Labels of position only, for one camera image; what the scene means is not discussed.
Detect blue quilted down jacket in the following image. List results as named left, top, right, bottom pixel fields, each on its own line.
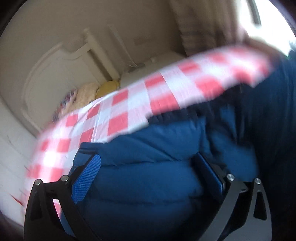
left=72, top=51, right=295, bottom=240

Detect red blue patterned pillow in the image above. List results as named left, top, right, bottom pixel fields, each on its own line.
left=52, top=89, right=78, bottom=123

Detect beige floral pillow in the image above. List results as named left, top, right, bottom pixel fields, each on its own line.
left=69, top=82, right=99, bottom=113

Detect yellow pillow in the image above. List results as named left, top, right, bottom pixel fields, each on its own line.
left=95, top=80, right=120, bottom=99

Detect cream wooden headboard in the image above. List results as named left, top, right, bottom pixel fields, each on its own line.
left=21, top=28, right=120, bottom=133

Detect pink checkered bed sheet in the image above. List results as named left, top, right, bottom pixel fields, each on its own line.
left=22, top=46, right=272, bottom=203

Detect white bedside table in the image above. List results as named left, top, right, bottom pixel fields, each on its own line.
left=120, top=51, right=185, bottom=89

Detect beige ship print curtain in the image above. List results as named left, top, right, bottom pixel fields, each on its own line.
left=170, top=0, right=245, bottom=56

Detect wall socket panel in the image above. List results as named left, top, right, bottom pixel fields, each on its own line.
left=133, top=36, right=154, bottom=46

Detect window frame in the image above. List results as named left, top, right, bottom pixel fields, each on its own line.
left=247, top=0, right=261, bottom=25

